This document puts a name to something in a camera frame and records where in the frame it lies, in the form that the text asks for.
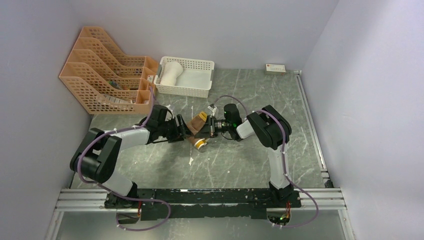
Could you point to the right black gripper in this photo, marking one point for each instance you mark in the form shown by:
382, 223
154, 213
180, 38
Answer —
205, 132

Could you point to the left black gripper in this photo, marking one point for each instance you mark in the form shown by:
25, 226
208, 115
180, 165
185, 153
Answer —
177, 136

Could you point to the brown yellow towel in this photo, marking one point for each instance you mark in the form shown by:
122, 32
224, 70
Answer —
195, 125

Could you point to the cream white towel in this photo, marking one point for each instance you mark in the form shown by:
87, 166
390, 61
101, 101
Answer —
172, 70

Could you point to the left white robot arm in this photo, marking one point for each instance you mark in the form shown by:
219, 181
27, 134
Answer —
96, 157

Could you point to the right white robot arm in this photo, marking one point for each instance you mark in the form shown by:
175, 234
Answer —
272, 130

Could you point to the white plastic basket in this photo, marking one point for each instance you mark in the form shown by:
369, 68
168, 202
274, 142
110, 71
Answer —
195, 80

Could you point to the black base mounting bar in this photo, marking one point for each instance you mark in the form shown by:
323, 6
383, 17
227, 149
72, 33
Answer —
158, 203

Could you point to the small white red box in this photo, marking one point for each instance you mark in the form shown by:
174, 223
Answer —
275, 69

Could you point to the orange plastic file organizer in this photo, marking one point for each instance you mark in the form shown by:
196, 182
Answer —
104, 79

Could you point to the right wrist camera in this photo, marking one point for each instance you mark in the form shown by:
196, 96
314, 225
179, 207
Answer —
213, 109

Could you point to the aluminium frame rail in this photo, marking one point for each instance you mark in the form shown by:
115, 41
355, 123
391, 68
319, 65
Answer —
80, 213

